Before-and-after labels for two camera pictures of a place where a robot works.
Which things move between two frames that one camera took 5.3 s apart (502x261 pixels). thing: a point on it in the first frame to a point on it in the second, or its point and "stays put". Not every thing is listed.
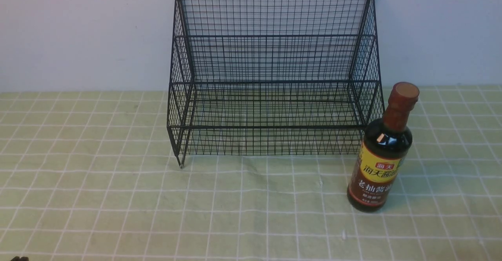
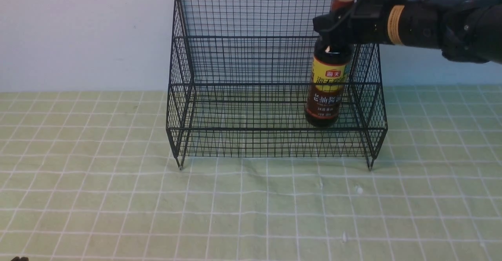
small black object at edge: (22, 258) stays put
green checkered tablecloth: (93, 175) stays put
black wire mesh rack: (274, 72) stays put
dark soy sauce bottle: (387, 143) to (331, 73)
